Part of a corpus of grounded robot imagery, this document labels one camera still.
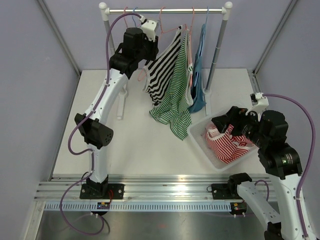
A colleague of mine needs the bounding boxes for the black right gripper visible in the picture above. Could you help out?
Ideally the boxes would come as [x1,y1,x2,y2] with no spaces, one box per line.
[211,105,268,148]

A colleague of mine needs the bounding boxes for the red white striped tank top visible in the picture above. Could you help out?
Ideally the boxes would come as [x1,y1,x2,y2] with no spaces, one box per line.
[204,123,255,164]

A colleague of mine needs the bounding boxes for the black white striped tank top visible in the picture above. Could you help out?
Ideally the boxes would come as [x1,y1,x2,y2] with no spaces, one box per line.
[142,25,183,107]

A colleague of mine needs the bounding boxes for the pink wire hanger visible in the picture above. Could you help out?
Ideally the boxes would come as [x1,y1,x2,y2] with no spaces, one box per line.
[186,7,195,88]
[123,6,130,28]
[137,6,188,82]

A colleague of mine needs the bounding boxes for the light blue wire hanger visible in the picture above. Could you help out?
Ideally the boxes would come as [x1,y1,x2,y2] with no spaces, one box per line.
[132,6,141,28]

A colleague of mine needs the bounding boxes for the green white striped tank top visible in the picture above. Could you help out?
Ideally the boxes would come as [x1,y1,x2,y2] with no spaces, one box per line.
[149,29,194,141]

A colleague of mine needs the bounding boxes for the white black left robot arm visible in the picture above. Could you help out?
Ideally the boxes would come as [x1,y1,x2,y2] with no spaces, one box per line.
[74,26,159,200]

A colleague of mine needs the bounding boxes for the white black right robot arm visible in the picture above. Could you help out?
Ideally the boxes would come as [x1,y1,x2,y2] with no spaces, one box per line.
[211,106,317,240]

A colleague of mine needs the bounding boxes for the blue tank top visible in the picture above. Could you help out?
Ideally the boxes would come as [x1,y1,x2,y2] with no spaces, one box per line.
[189,23,207,114]

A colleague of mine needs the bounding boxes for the white plastic basket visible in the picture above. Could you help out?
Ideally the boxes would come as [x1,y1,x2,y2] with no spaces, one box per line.
[187,106,258,172]

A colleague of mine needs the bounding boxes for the white silver clothes rack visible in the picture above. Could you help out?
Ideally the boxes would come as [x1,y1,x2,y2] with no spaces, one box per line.
[98,1,233,115]

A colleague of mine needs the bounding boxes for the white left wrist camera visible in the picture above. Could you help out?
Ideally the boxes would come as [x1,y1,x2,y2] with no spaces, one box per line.
[139,15,159,42]

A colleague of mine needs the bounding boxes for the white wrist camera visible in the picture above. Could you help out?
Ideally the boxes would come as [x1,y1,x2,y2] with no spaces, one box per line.
[245,92,269,116]
[139,15,159,42]

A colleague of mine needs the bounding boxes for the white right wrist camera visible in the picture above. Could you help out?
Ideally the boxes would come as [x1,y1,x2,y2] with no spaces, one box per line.
[245,92,269,116]

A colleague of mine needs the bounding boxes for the blue wire hanger rightmost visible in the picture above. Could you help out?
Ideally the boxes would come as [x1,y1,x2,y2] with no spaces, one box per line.
[193,7,209,88]

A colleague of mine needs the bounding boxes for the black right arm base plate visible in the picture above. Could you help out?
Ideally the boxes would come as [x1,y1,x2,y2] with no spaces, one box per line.
[210,183,241,200]

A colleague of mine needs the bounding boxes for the aluminium mounting rail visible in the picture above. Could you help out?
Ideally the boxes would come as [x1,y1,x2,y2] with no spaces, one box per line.
[33,174,283,202]

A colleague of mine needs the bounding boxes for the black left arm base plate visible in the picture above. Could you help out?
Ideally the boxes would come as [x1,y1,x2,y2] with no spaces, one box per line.
[79,183,125,200]

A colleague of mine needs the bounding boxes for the white slotted cable duct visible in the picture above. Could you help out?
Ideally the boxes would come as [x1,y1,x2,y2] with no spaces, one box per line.
[44,201,231,212]

